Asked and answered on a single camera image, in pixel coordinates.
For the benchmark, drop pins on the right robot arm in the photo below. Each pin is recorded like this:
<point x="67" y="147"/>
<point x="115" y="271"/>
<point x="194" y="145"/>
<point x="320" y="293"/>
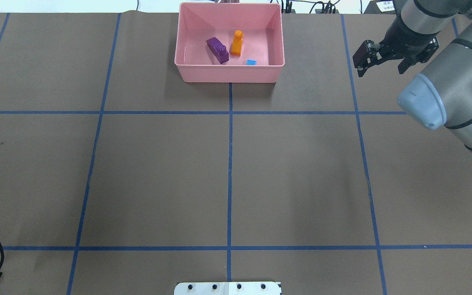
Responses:
<point x="439" y="33"/>

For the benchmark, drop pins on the pink plastic box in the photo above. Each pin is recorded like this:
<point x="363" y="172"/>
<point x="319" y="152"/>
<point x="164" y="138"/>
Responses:
<point x="263" y="41"/>

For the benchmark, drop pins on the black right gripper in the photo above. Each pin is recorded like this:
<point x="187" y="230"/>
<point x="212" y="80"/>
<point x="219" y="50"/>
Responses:
<point x="405" y="39"/>

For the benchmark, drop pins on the purple block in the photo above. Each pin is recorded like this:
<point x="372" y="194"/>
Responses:
<point x="218" y="50"/>

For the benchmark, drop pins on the orange block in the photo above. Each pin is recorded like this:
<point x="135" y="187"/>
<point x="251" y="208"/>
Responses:
<point x="237" y="43"/>

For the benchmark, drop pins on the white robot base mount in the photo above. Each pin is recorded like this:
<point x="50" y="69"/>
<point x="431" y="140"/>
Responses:
<point x="229" y="288"/>

